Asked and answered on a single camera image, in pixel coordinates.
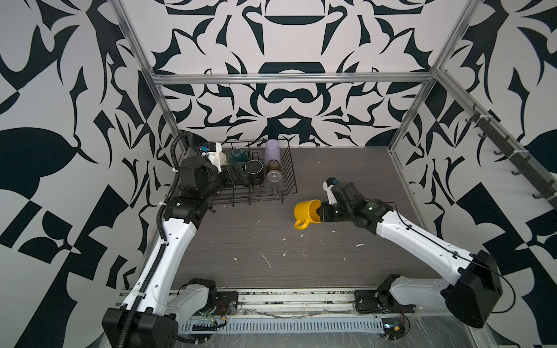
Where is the green mug white inside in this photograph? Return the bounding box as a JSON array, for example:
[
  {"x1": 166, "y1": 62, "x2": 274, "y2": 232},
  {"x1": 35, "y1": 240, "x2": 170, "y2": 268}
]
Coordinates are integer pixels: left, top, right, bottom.
[{"x1": 231, "y1": 148, "x2": 249, "y2": 165}]

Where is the black ceramic mug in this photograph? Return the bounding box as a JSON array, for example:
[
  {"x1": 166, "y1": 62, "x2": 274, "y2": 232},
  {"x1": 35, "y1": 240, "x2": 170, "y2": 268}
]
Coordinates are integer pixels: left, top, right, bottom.
[{"x1": 246, "y1": 159, "x2": 265, "y2": 186}]

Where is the black wire dish rack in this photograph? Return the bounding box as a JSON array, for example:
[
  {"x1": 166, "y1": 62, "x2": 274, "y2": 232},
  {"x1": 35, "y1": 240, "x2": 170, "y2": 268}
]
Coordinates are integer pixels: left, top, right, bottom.
[{"x1": 210, "y1": 136, "x2": 297, "y2": 205}]

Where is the yellow ceramic mug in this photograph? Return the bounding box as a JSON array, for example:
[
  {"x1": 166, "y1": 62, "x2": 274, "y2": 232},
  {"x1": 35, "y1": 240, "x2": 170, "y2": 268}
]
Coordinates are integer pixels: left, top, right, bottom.
[{"x1": 294, "y1": 200, "x2": 321, "y2": 230}]

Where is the clear glass cup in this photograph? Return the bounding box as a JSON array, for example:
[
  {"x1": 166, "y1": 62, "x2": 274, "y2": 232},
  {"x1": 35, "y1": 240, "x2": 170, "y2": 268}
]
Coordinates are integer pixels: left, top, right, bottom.
[{"x1": 265, "y1": 170, "x2": 283, "y2": 195}]

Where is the lilac plastic cup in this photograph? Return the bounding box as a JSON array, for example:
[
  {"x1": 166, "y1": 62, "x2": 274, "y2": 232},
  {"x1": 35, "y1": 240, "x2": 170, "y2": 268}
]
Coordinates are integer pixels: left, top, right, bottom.
[{"x1": 264, "y1": 139, "x2": 281, "y2": 166}]

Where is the olive tinted glass cup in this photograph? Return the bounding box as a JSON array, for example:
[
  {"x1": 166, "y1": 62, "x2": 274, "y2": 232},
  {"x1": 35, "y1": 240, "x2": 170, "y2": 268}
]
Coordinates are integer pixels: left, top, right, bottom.
[{"x1": 267, "y1": 159, "x2": 281, "y2": 172}]

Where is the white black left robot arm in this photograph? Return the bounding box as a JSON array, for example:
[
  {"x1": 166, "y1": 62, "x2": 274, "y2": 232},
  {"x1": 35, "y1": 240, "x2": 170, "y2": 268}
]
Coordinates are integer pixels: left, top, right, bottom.
[{"x1": 102, "y1": 130, "x2": 249, "y2": 347}]

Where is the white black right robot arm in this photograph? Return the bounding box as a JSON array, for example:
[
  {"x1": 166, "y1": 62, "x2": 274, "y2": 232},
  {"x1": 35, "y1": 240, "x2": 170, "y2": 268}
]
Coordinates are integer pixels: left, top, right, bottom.
[{"x1": 317, "y1": 178, "x2": 506, "y2": 329}]

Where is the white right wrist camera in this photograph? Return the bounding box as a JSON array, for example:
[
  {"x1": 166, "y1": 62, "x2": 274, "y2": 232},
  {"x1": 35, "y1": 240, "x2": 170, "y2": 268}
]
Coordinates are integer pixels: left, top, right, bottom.
[{"x1": 323, "y1": 177, "x2": 339, "y2": 205}]

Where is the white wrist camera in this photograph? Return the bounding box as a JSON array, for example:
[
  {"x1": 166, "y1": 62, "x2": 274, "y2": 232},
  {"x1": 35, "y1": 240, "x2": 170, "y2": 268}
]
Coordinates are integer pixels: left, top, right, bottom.
[
  {"x1": 323, "y1": 177, "x2": 339, "y2": 205},
  {"x1": 200, "y1": 142, "x2": 223, "y2": 173}
]

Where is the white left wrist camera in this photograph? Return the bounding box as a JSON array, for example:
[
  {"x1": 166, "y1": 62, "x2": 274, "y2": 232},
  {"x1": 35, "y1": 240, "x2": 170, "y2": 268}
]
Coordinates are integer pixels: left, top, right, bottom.
[{"x1": 200, "y1": 142, "x2": 223, "y2": 173}]

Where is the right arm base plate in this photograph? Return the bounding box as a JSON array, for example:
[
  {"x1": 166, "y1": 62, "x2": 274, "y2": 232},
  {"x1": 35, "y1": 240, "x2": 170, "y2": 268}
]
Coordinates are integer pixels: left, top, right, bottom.
[{"x1": 354, "y1": 290, "x2": 415, "y2": 314}]

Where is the white slotted cable duct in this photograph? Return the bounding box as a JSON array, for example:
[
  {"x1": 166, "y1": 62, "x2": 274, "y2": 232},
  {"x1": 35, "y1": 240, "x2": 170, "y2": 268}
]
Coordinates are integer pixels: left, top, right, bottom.
[{"x1": 179, "y1": 317, "x2": 384, "y2": 334}]

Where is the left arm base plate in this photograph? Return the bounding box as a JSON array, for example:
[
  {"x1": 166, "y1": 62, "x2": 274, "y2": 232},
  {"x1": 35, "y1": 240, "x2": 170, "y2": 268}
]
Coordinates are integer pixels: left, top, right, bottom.
[{"x1": 208, "y1": 291, "x2": 239, "y2": 316}]

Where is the black wall hook rail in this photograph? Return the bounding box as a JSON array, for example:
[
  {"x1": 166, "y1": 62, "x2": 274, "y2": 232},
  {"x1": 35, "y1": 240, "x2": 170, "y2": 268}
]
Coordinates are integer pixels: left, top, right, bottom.
[{"x1": 466, "y1": 103, "x2": 556, "y2": 210}]

